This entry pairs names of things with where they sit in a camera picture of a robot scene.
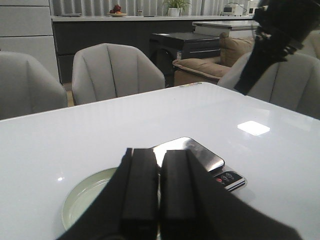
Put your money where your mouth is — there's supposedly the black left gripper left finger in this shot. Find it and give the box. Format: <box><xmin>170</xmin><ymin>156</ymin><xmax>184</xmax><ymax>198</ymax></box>
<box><xmin>59</xmin><ymin>148</ymin><xmax>159</xmax><ymax>240</ymax></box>

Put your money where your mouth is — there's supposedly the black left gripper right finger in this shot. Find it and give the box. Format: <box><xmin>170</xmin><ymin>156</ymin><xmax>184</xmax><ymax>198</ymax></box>
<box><xmin>160</xmin><ymin>150</ymin><xmax>301</xmax><ymax>240</ymax></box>

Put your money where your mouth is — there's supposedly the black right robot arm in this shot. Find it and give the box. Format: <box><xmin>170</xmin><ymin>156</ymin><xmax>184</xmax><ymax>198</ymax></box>
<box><xmin>160</xmin><ymin>0</ymin><xmax>320</xmax><ymax>240</ymax></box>

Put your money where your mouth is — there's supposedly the black silver kitchen scale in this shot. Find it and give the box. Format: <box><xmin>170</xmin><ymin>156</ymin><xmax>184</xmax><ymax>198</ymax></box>
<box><xmin>152</xmin><ymin>136</ymin><xmax>247</xmax><ymax>192</ymax></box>

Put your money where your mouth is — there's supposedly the light green round plate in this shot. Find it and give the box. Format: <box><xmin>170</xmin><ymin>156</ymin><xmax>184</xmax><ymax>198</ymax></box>
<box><xmin>62</xmin><ymin>168</ymin><xmax>117</xmax><ymax>232</ymax></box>

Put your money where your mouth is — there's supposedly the beige cushioned seat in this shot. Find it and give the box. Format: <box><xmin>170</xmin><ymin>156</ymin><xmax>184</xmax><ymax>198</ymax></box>
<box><xmin>172</xmin><ymin>32</ymin><xmax>255</xmax><ymax>86</ymax></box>

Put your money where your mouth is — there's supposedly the grey upholstered chair right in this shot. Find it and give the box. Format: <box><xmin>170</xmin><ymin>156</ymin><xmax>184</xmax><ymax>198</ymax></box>
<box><xmin>71</xmin><ymin>43</ymin><xmax>165</xmax><ymax>105</ymax></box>

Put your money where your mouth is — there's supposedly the grey upholstered chair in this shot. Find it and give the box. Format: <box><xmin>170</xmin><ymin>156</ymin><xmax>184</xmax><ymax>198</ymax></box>
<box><xmin>216</xmin><ymin>51</ymin><xmax>320</xmax><ymax>120</ymax></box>
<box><xmin>0</xmin><ymin>51</ymin><xmax>68</xmax><ymax>120</ymax></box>
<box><xmin>71</xmin><ymin>43</ymin><xmax>165</xmax><ymax>105</ymax></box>

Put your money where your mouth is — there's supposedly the grey upholstered chair left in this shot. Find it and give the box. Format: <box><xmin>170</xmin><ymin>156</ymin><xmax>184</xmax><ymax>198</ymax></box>
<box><xmin>0</xmin><ymin>51</ymin><xmax>68</xmax><ymax>120</ymax></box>

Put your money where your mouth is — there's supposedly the dark kitchen counter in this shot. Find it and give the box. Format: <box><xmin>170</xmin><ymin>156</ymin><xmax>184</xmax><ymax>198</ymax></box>
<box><xmin>51</xmin><ymin>14</ymin><xmax>256</xmax><ymax>85</ymax></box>

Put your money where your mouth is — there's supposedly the fruit bowl on counter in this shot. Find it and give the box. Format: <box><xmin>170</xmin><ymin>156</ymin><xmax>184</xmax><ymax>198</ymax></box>
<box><xmin>109</xmin><ymin>4</ymin><xmax>127</xmax><ymax>17</ymax></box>

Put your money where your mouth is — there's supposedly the potted green plant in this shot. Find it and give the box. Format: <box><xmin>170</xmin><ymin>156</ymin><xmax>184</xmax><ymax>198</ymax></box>
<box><xmin>163</xmin><ymin>0</ymin><xmax>191</xmax><ymax>17</ymax></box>

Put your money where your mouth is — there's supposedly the white toaster oven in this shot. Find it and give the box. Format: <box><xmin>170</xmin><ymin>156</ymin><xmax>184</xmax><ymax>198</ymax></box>
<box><xmin>221</xmin><ymin>3</ymin><xmax>247</xmax><ymax>17</ymax></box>

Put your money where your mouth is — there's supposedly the white drawer cabinet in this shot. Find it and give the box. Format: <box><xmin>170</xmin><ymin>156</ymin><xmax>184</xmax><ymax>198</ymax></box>
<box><xmin>0</xmin><ymin>0</ymin><xmax>60</xmax><ymax>81</ymax></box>

